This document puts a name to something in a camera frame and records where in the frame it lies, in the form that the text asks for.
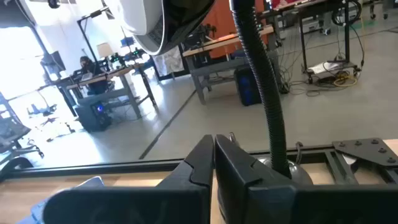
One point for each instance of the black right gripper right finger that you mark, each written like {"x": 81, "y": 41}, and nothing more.
{"x": 248, "y": 202}

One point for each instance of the black equipment cart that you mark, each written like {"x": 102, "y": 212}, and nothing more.
{"x": 346, "y": 31}

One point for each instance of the white patterned panel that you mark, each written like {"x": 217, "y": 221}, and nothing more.
{"x": 169, "y": 62}

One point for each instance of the wooden workbench grey legs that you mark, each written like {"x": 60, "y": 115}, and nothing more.
{"x": 124, "y": 93}
{"x": 217, "y": 67}

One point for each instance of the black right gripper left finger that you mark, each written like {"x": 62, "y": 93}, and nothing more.
{"x": 174, "y": 202}

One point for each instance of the black table edge rail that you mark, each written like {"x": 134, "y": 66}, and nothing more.
{"x": 93, "y": 169}

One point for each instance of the grey office chair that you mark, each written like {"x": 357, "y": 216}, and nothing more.
{"x": 12, "y": 130}

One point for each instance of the person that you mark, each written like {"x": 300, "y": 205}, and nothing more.
{"x": 90, "y": 67}

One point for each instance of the black bolted bracket plate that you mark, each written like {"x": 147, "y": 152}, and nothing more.
{"x": 370, "y": 149}

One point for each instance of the black desk monitor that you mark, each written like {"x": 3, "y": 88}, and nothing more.
{"x": 54, "y": 62}

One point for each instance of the gooseneck desk lamp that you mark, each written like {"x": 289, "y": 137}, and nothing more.
{"x": 264, "y": 77}

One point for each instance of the table lamp white shade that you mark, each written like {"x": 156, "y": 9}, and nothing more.
{"x": 104, "y": 49}

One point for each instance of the orange partition wall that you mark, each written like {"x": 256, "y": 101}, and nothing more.
{"x": 220, "y": 21}

